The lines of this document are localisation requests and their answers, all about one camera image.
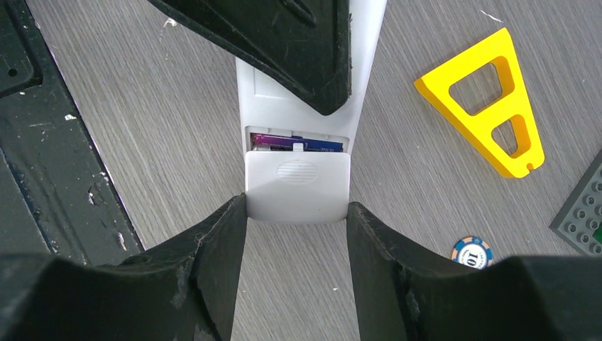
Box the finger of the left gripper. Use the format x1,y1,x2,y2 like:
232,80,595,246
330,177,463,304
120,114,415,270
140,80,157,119
152,0,351,116

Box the yellow triangular frame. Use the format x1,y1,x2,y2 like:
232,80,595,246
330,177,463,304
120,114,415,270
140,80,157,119
413,27,546,180

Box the small white battery lid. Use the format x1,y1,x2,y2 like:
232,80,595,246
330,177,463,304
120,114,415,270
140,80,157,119
245,150,351,224

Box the blue purple battery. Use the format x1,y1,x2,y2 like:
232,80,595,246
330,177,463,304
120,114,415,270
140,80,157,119
251,133,344,152

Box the white remote control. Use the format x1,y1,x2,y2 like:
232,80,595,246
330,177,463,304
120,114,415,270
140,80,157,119
236,0,387,153

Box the poker chip left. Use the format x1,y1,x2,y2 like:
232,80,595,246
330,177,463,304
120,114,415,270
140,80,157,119
450,236,493,270

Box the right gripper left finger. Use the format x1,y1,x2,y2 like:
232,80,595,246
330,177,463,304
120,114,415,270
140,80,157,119
1,195,248,340

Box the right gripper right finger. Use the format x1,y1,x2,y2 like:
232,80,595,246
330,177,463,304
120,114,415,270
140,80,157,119
346,202,601,340

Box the grey lego baseplate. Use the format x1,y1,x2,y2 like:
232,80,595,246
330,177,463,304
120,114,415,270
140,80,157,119
549,153,601,256

